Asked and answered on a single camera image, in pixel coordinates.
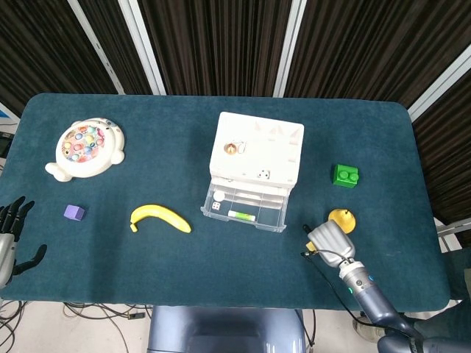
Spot blue jeans leg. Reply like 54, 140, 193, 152
404, 310, 471, 353

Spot white fishing game toy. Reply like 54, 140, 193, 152
44, 117, 126, 182

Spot purple cube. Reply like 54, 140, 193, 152
63, 204, 86, 222

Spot black box device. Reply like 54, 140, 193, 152
0, 132, 15, 157

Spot yellow toy banana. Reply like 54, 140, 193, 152
129, 204, 193, 234

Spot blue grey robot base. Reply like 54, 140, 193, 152
146, 304, 307, 353

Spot clear drawer with glue stick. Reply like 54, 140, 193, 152
200, 179, 288, 234

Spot white metal stand leg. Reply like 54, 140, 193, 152
436, 216, 471, 254

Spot green building block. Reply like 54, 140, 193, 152
333, 163, 361, 188

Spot blue velvet tablecloth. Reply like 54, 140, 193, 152
0, 92, 452, 313

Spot dark brown pleated curtain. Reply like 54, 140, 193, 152
0, 0, 471, 225

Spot yellow toy pear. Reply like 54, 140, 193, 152
328, 207, 357, 235

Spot white plastic drawer unit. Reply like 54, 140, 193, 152
208, 111, 305, 189

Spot white blue board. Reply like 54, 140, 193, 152
0, 102, 20, 124

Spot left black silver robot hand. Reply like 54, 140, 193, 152
0, 196, 48, 290

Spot white dirty shoe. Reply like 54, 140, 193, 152
353, 318, 386, 340

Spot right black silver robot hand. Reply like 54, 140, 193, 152
302, 219, 357, 268

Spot white green glue stick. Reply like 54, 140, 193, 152
227, 210, 258, 221

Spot tangled black floor cables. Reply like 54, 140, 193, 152
0, 299, 152, 353

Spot brass bell with string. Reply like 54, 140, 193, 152
223, 140, 249, 157

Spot white frame post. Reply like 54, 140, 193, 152
67, 0, 127, 95
117, 0, 167, 96
272, 0, 308, 99
407, 46, 471, 122

